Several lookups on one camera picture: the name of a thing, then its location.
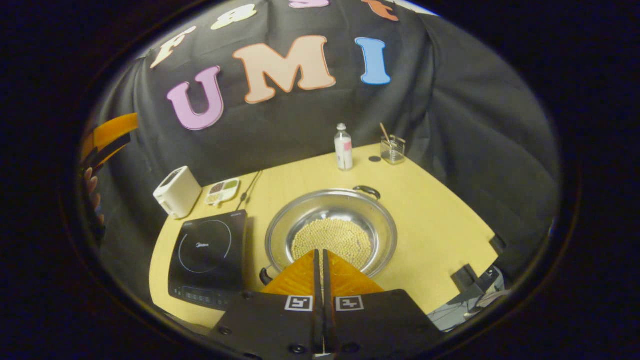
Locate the dark metal bracket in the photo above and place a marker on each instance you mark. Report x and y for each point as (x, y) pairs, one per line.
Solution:
(466, 277)

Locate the stainless steel pot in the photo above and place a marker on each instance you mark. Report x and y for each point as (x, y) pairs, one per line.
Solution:
(330, 205)

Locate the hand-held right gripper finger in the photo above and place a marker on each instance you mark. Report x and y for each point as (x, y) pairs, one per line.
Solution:
(326, 272)
(317, 272)

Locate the white toaster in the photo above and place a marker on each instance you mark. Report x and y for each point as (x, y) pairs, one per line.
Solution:
(177, 192)

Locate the white divided dish of grains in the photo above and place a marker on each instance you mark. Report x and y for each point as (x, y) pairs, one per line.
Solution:
(222, 191)

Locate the pile of yellow soybeans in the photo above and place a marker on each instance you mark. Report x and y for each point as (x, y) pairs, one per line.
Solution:
(332, 240)

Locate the clear plastic bottle red label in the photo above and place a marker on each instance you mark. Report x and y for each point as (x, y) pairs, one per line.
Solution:
(343, 150)

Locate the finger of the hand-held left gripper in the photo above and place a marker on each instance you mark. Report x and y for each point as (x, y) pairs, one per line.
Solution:
(112, 147)

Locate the black induction cooktop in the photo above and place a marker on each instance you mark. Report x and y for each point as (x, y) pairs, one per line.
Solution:
(207, 250)

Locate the wooden stick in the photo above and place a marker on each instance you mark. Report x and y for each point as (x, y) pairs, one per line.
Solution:
(384, 131)

